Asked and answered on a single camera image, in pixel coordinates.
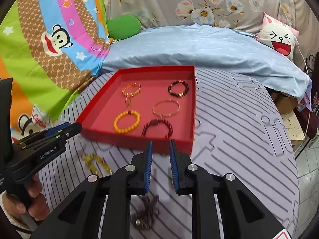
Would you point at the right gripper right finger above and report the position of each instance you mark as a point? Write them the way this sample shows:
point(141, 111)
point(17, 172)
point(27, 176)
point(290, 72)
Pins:
point(222, 206)

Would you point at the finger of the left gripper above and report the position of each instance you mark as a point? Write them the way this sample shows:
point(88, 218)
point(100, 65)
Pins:
point(69, 129)
point(55, 129)

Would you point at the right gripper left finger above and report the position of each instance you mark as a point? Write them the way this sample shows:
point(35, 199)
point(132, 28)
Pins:
point(100, 207)

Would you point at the dark small-bead mala strand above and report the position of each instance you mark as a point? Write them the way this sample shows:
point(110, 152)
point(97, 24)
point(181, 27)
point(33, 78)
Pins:
point(145, 219)

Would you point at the left human hand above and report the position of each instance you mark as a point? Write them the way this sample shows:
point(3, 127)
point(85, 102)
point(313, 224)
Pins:
point(39, 209)

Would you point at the gold braided cuff bangle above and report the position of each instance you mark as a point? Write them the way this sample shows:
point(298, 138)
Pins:
point(131, 90)

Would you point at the red shallow tray box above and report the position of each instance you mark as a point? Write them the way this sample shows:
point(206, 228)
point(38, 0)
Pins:
point(129, 122)

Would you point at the thin rose gold bangle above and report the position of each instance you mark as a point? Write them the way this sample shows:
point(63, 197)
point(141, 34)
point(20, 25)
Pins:
point(166, 108)

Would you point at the cartoon monkey colourful quilt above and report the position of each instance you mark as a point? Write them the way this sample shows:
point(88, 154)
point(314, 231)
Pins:
point(52, 50)

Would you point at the green plush cushion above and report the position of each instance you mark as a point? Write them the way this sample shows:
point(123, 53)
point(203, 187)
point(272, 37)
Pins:
point(123, 27)

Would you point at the cardboard box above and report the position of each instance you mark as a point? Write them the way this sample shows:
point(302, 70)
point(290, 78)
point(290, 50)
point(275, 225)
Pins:
point(286, 105)

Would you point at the light blue pillow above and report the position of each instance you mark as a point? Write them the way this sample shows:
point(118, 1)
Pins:
point(209, 47)

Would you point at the pink white cat cushion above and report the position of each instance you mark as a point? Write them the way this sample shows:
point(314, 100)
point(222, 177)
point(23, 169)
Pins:
point(278, 36)

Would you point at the grey floral bedsheet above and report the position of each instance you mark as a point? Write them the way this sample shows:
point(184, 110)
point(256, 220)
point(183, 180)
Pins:
point(246, 15)

